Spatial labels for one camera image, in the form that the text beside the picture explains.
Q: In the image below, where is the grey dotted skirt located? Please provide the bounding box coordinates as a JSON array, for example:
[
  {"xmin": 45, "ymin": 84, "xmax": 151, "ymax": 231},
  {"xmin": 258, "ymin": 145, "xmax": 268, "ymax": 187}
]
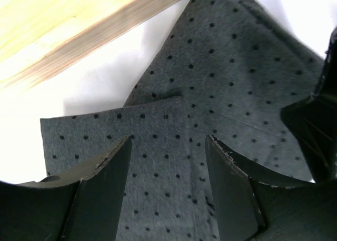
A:
[{"xmin": 40, "ymin": 0, "xmax": 323, "ymax": 240}]

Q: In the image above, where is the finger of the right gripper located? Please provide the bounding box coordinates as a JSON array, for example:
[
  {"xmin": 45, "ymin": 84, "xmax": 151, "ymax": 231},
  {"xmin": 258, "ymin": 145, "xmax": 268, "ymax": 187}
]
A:
[{"xmin": 281, "ymin": 29, "xmax": 336, "ymax": 183}]

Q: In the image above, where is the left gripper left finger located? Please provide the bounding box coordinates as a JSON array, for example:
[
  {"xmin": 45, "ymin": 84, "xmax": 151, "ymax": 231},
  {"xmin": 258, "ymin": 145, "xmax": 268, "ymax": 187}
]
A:
[{"xmin": 1, "ymin": 137, "xmax": 132, "ymax": 240}]

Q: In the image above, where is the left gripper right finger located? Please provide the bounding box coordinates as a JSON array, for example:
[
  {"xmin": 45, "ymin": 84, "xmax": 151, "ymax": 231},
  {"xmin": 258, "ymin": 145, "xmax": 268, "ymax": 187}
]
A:
[{"xmin": 205, "ymin": 135, "xmax": 336, "ymax": 240}]

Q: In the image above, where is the wooden clothes rack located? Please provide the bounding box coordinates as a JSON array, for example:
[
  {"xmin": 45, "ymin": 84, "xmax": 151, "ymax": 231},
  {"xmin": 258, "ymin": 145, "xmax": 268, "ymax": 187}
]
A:
[{"xmin": 1, "ymin": 0, "xmax": 180, "ymax": 91}]

